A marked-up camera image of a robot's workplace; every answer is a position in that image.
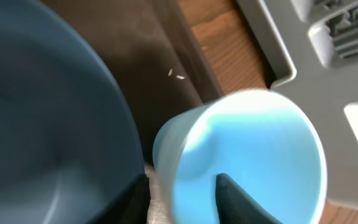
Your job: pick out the brown serving tray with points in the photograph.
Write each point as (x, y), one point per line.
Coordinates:
(152, 53)

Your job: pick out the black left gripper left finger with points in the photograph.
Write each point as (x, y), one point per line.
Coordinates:
(131, 207)

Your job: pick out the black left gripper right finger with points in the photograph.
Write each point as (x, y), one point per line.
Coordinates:
(236, 206)

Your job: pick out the light blue cup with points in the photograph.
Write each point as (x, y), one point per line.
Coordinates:
(261, 139)

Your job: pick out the dark blue plate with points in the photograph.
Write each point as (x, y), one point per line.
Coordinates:
(69, 148)

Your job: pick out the grey dishwasher rack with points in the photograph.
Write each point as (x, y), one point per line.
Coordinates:
(312, 48)

